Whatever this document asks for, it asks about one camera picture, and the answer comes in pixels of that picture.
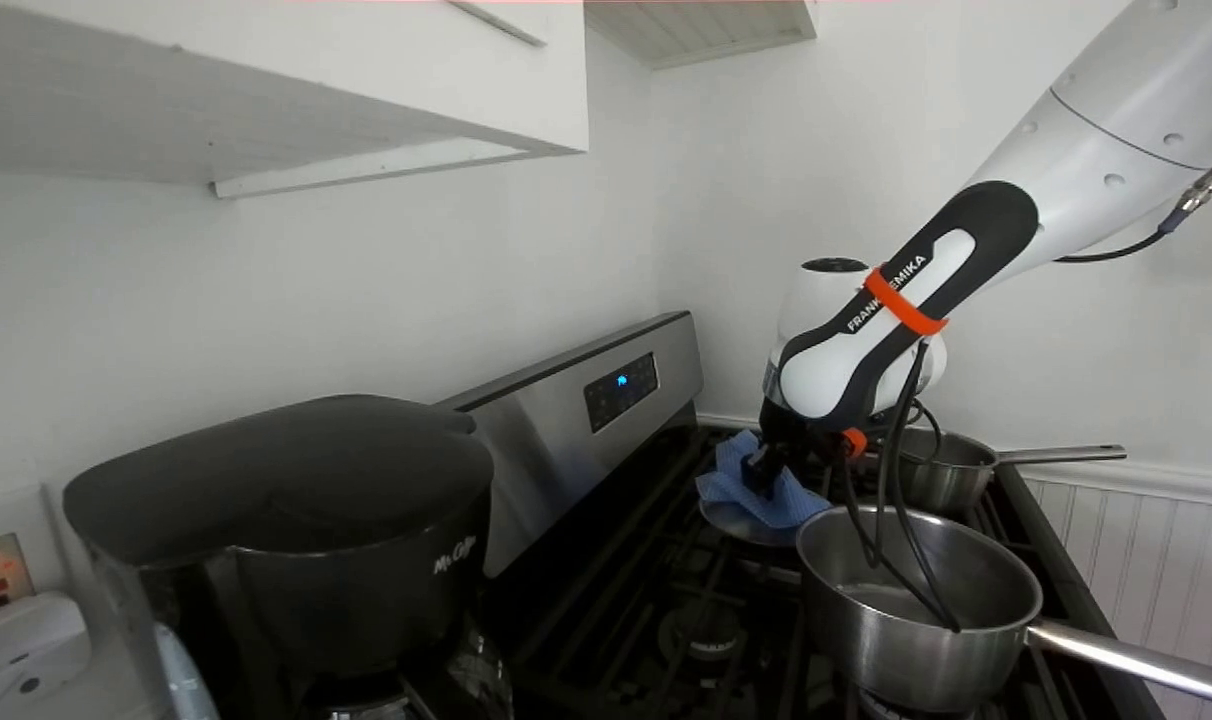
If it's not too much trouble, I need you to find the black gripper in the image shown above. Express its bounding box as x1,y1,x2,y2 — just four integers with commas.
741,398,878,500

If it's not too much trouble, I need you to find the large steel pot long handle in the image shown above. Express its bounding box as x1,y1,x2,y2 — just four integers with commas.
798,503,1212,720

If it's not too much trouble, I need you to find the black looped cable bundle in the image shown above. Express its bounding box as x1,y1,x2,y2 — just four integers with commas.
836,342,970,639

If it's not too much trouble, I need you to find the white wall cabinet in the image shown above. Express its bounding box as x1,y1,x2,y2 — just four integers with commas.
0,0,593,203

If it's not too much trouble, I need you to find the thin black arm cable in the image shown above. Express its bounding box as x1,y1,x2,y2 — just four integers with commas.
1054,140,1212,270

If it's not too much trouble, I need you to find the orange cable strap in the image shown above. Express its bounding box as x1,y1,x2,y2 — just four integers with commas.
860,270,953,343

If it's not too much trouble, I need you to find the black coffee maker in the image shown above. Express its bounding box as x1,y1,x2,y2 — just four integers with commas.
62,391,516,720

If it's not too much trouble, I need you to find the blue striped fabric cloth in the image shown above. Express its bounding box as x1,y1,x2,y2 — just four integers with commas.
694,429,836,546

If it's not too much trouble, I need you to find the small steel saucepan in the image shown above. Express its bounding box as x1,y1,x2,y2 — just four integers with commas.
881,429,1133,521

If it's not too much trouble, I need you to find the white appliance orange display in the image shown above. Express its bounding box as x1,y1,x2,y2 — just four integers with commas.
0,494,100,720

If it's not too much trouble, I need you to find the black gas stove steel panel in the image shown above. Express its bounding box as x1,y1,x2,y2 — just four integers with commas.
442,311,1170,720

